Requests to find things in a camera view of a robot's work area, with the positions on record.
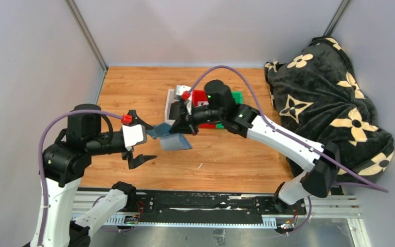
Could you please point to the white cards stack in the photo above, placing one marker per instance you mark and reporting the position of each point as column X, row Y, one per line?
column 201, row 103

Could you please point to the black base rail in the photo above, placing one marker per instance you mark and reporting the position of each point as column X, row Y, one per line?
column 205, row 209

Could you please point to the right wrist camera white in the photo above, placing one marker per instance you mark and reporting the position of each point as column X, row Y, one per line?
column 182, row 91

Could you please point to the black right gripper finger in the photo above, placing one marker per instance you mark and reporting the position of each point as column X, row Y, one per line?
column 184, row 126
column 184, row 108

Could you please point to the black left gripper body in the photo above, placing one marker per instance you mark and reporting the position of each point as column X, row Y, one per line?
column 125, row 152

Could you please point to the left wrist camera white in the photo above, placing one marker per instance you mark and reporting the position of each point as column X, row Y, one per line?
column 134, row 135

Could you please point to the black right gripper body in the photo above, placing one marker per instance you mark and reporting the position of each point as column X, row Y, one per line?
column 201, row 114

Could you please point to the aluminium frame post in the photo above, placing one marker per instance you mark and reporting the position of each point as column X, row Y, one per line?
column 77, row 15
column 337, row 16

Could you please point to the blue card holder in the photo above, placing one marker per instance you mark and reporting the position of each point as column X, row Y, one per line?
column 168, row 141

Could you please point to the left aluminium frame post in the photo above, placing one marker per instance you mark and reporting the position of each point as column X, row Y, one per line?
column 77, row 15

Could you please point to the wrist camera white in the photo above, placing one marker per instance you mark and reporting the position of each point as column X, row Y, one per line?
column 134, row 135
column 182, row 91

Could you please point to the right aluminium frame post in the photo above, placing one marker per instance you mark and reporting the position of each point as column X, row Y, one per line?
column 337, row 16

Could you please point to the green plastic bin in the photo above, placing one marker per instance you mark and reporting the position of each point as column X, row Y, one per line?
column 238, row 97

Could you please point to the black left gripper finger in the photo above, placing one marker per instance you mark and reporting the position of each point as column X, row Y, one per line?
column 134, row 162
column 136, row 120

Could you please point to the red plastic bin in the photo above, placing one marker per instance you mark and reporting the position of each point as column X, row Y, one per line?
column 199, row 98

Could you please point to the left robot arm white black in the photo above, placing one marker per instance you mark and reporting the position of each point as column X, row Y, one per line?
column 89, row 133

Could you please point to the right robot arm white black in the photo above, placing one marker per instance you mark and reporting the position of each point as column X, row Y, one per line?
column 318, row 175

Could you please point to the black floral blanket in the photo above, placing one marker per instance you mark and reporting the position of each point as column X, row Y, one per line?
column 317, row 97

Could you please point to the white plastic bin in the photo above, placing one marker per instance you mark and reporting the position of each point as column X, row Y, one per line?
column 170, row 99

